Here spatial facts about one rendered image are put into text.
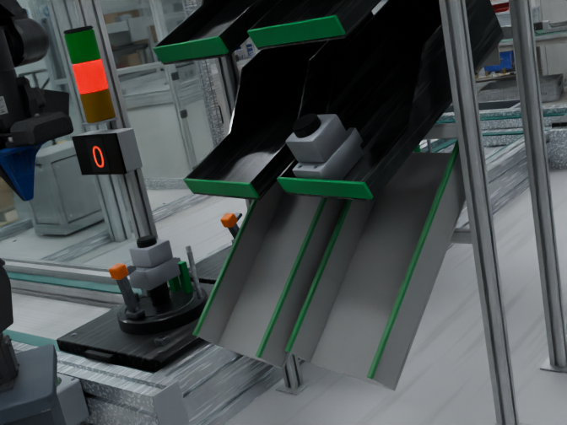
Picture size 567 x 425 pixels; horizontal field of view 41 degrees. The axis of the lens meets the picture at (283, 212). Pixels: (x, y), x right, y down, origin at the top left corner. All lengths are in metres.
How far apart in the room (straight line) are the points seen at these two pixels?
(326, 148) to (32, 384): 0.39
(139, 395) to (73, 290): 0.58
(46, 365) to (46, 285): 0.74
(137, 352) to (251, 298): 0.20
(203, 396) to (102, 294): 0.49
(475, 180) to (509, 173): 0.99
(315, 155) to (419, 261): 0.16
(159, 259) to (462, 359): 0.46
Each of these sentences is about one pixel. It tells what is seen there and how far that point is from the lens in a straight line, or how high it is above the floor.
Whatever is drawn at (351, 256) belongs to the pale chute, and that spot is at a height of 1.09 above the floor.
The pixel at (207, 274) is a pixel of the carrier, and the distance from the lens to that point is 1.34.
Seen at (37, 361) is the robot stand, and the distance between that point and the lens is 0.92.
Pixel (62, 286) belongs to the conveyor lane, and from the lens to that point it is 1.58.
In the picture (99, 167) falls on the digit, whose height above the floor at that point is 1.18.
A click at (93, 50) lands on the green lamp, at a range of 1.33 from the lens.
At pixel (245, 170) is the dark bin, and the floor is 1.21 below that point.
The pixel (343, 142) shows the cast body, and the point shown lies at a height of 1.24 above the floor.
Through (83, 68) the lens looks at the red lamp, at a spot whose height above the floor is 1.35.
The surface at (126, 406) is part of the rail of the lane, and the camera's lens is 1.05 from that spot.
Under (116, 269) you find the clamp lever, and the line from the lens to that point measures 1.13.
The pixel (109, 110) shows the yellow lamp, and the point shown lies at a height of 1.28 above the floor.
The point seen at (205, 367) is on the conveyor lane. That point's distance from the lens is 1.04.
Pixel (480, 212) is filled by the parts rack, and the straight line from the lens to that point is 0.85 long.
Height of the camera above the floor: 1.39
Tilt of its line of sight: 15 degrees down
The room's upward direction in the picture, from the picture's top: 11 degrees counter-clockwise
